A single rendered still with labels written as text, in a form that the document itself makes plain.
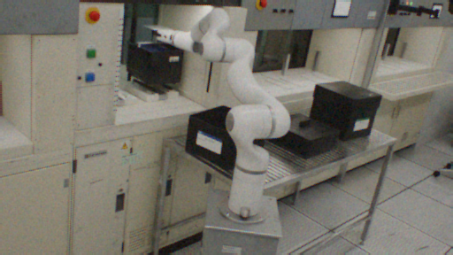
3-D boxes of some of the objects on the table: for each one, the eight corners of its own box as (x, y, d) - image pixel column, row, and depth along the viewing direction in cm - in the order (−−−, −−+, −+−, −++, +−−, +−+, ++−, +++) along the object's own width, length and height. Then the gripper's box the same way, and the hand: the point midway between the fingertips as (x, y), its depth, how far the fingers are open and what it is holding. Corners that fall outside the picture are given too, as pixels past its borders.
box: (343, 142, 264) (355, 99, 255) (305, 123, 283) (314, 83, 274) (372, 135, 282) (383, 95, 273) (333, 118, 301) (343, 80, 292)
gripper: (190, 31, 239) (168, 23, 251) (165, 31, 228) (142, 23, 239) (188, 45, 242) (166, 37, 253) (163, 46, 230) (142, 37, 242)
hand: (157, 31), depth 245 cm, fingers closed on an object, 3 cm apart
